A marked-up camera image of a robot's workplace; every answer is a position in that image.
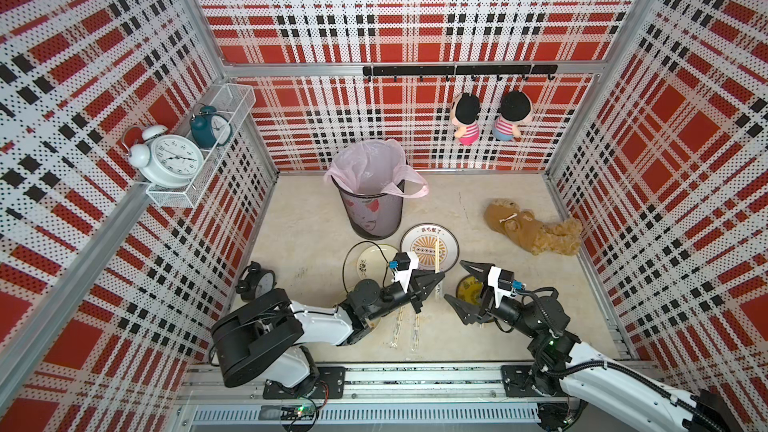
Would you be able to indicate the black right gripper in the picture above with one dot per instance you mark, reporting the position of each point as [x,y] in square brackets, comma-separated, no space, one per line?
[471,316]

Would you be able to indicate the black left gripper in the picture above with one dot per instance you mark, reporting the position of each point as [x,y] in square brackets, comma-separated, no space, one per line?
[414,292]

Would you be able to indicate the disposable chopsticks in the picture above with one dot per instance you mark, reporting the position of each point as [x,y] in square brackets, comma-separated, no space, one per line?
[437,290]
[415,334]
[397,329]

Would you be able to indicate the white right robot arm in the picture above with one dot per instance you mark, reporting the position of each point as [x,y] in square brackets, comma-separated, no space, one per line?
[563,363]

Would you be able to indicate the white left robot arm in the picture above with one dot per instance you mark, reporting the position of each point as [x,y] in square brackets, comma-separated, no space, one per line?
[267,338]

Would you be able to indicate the yellow patterned plate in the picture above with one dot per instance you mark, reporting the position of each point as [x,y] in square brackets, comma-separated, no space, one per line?
[469,290]

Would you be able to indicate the white plate with teal rim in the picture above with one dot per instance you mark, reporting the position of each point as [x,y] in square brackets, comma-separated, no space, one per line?
[420,239]

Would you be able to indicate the cream plate with flower print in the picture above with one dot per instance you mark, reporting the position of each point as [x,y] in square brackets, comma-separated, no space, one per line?
[373,261]

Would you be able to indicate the black mesh waste bin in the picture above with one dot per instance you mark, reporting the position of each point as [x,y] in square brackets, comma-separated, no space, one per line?
[374,216]

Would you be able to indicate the brown teddy bear plush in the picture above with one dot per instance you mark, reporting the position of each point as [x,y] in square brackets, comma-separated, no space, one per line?
[526,231]

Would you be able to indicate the black alarm clock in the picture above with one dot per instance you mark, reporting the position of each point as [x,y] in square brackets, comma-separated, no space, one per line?
[254,282]

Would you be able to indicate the pink striped hanging doll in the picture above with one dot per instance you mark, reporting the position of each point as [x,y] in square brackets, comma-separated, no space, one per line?
[464,114]

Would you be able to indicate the blue striped hanging doll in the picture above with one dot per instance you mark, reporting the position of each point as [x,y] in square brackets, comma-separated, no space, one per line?
[515,110]

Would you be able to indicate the teal alarm clock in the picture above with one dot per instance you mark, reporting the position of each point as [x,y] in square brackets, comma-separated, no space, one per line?
[209,129]

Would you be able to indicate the white twin-bell alarm clock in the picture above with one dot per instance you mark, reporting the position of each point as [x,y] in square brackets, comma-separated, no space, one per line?
[166,160]

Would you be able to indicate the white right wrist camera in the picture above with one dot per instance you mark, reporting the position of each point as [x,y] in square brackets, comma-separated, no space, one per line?
[503,284]

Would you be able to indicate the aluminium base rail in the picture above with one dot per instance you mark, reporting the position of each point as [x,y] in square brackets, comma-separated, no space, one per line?
[413,393]

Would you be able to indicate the black wall hook rail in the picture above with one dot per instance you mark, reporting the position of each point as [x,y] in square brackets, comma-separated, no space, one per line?
[523,70]

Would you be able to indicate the white wire wall shelf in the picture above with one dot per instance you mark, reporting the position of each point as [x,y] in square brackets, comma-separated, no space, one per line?
[240,155]

